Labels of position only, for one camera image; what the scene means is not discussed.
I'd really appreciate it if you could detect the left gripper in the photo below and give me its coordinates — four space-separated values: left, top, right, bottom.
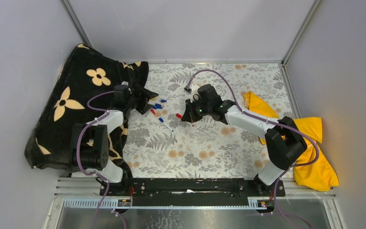
125 84 158 115

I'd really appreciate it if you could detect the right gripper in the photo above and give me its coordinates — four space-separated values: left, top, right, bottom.
183 97 212 124

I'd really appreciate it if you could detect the blue capped marker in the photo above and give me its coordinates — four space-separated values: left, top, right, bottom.
158 117 173 132

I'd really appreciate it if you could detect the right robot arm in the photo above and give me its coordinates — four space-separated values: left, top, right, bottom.
181 84 307 197

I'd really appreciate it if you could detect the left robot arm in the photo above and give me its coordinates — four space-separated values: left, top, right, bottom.
70 83 158 196

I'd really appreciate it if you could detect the black floral blanket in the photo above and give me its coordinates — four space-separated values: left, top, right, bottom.
24 43 149 173

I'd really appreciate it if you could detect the yellow cloth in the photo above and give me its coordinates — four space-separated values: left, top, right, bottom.
244 91 340 192

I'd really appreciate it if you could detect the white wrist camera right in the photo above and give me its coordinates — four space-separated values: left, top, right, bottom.
184 84 200 102

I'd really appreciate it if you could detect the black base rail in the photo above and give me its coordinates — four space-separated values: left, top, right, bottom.
100 178 285 208

